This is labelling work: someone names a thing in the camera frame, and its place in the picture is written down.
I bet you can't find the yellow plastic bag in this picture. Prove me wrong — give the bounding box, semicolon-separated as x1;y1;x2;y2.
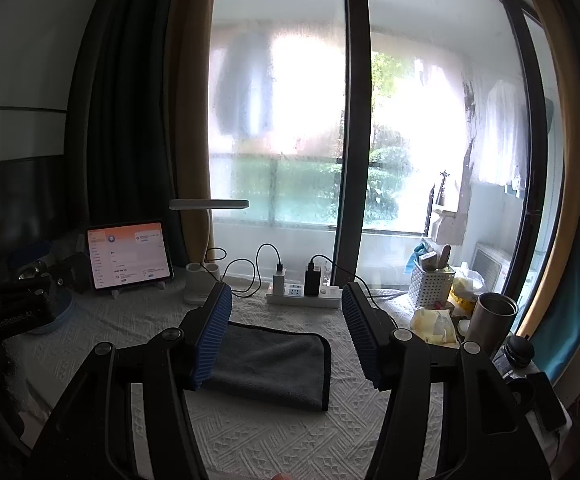
448;262;486;317

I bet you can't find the white power strip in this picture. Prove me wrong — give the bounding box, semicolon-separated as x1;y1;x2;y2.
266;283;345;310

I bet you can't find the stainless steel tumbler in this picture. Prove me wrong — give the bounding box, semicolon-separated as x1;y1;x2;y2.
465;292;520;357

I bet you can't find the grey towel with black trim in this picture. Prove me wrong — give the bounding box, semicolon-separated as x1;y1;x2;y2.
201;321;333;413

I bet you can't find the black smartphone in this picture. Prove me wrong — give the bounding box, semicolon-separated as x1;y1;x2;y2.
526;371;568;433

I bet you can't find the yellow tissue pack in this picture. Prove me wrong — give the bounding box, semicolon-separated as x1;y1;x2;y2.
410;308;461;349

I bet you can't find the black water bottle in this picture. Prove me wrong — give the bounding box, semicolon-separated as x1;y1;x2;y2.
493;335;537;386

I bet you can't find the black charger plug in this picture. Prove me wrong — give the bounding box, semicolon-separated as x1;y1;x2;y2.
304;263;323;297

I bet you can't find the white textured table cover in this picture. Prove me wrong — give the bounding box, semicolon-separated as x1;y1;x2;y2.
0;271;526;480

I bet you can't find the teal curtain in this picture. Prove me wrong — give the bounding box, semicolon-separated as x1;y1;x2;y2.
530;85;580;376

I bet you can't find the white perforated storage basket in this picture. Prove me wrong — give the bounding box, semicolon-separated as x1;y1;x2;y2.
409;262;457;310

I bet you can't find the dark green curtain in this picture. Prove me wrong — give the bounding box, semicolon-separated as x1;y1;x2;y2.
68;0;183;281

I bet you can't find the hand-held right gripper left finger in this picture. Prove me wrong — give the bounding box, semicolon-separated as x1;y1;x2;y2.
28;282;233;480

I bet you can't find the black charging cable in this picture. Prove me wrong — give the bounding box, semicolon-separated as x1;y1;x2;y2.
204;244;285;299

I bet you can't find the white air conditioner unit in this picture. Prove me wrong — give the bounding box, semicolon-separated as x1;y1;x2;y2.
470;241;513;295

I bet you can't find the white desk lamp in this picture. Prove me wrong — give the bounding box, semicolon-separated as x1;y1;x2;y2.
169;198;249;305

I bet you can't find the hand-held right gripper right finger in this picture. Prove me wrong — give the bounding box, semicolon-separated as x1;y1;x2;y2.
341;281;554;480

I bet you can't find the tablet on white stand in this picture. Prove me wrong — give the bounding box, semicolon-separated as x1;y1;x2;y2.
86;220;173;300

